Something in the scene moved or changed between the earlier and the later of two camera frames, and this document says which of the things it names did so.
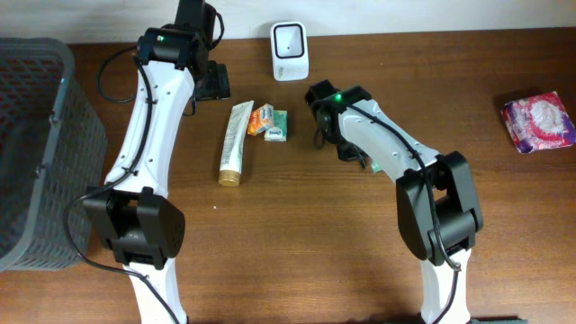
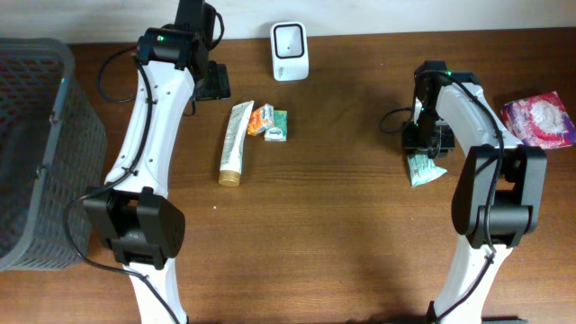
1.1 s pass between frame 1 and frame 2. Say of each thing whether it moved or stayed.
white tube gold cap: stayed
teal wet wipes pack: moved
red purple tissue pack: stayed
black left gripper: stayed
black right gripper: moved
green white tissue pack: stayed
